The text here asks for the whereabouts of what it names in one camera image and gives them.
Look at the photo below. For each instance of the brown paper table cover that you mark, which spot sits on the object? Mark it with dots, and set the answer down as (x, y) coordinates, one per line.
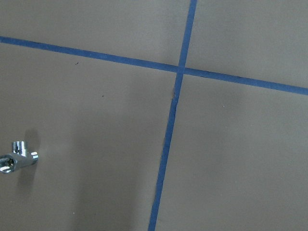
(155, 115)

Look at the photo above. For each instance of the chrome angle valve fitting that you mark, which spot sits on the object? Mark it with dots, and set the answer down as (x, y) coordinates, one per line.
(19, 157)

